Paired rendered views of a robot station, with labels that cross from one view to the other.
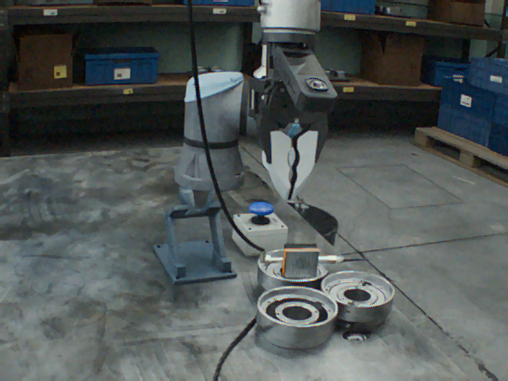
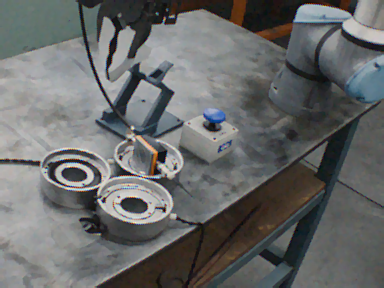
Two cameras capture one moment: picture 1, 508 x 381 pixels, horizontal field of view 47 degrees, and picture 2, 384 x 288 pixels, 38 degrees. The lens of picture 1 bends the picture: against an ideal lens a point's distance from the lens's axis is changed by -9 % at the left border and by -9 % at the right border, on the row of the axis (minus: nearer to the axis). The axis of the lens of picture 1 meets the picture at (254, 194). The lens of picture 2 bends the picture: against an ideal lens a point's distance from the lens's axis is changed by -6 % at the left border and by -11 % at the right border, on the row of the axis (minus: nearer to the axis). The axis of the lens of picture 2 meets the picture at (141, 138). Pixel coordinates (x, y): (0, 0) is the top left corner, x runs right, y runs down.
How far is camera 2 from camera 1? 0.85 m
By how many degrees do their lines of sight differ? 54
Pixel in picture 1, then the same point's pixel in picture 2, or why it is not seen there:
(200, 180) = (274, 92)
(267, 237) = (197, 139)
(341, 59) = not seen: outside the picture
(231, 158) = (306, 89)
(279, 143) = (107, 29)
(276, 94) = not seen: outside the picture
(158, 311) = (49, 123)
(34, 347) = not seen: outside the picture
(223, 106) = (307, 37)
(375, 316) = (107, 222)
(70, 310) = (20, 92)
